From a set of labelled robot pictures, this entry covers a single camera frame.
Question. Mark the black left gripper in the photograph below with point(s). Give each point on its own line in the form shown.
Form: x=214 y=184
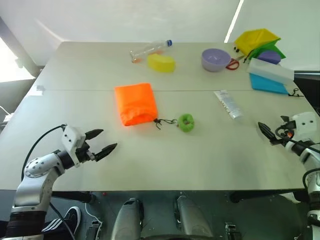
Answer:
x=83 y=153

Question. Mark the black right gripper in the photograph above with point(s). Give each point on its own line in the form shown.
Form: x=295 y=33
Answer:
x=285 y=136

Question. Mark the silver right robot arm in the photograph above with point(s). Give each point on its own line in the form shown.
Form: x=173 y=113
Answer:
x=312 y=160

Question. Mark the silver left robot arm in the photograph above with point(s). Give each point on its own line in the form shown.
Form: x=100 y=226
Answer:
x=32 y=180

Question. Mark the white squeeze tube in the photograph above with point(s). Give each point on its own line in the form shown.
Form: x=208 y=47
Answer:
x=228 y=102

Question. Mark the black monitor panel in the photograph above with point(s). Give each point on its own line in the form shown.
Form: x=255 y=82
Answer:
x=308 y=87

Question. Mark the white rectangular box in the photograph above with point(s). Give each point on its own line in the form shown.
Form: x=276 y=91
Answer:
x=271 y=70

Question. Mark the purple foam block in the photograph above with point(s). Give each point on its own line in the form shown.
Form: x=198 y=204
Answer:
x=270 y=57

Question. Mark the dark grey rounded robot leg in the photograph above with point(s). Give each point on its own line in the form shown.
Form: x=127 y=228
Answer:
x=190 y=220
x=126 y=220

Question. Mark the black shoe white stripes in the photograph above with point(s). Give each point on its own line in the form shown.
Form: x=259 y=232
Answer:
x=67 y=220

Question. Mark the purple plastic bowl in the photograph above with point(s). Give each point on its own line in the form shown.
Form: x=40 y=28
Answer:
x=215 y=63

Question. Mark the yellow sponge block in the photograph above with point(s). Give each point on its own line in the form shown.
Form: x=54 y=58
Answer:
x=161 y=62

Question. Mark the clear plastic bottle blue cap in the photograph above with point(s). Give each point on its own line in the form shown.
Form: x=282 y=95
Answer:
x=150 y=48

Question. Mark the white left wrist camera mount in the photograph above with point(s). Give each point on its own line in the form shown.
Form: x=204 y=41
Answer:
x=71 y=140

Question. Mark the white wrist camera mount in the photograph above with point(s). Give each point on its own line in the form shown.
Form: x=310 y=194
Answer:
x=71 y=140
x=305 y=125

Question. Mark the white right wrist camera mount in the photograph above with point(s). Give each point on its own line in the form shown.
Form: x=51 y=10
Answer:
x=305 y=125

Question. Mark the black table frame bar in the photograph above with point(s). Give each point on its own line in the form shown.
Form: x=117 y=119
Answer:
x=75 y=196
x=260 y=196

